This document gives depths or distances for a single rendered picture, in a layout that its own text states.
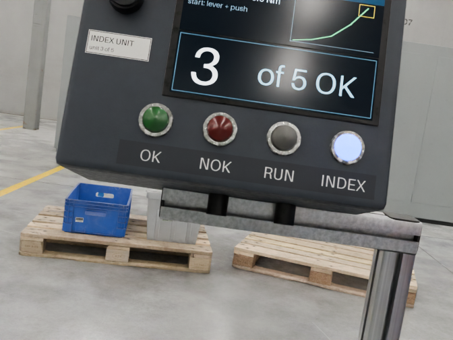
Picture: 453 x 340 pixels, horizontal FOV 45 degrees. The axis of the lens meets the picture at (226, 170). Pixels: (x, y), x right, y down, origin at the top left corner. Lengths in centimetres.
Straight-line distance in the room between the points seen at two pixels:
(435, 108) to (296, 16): 630
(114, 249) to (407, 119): 414
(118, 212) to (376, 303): 311
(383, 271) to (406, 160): 616
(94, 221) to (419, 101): 428
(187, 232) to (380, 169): 320
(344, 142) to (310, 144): 3
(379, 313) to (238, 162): 21
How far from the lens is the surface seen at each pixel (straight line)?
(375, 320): 54
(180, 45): 44
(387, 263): 52
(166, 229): 360
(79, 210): 359
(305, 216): 49
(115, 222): 358
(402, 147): 664
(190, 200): 49
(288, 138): 42
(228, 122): 42
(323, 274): 367
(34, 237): 356
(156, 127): 42
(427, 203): 684
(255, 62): 44
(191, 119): 42
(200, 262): 354
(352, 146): 42
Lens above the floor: 114
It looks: 8 degrees down
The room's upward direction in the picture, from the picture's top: 8 degrees clockwise
